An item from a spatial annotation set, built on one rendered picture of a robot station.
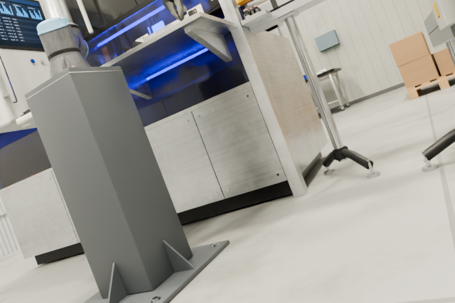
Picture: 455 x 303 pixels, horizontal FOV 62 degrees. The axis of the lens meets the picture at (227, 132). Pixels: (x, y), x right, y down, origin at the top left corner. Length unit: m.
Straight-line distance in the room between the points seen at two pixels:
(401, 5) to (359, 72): 1.54
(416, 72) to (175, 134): 3.47
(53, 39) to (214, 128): 0.87
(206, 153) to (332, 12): 7.34
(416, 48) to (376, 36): 3.98
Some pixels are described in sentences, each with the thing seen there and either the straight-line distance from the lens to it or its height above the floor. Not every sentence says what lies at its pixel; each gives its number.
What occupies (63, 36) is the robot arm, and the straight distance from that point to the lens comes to 1.50.
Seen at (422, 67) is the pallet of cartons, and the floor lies 0.30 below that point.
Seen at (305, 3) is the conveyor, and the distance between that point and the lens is 1.93.
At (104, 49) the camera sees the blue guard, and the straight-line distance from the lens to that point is 2.29.
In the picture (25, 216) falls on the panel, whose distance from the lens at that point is 2.98.
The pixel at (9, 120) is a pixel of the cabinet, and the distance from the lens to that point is 2.00.
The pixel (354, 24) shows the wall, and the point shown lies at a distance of 8.95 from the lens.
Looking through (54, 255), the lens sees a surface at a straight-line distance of 2.99.
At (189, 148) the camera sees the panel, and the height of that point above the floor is 0.40.
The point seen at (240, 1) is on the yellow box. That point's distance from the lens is 1.89.
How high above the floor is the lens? 0.41
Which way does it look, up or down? level
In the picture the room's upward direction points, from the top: 21 degrees counter-clockwise
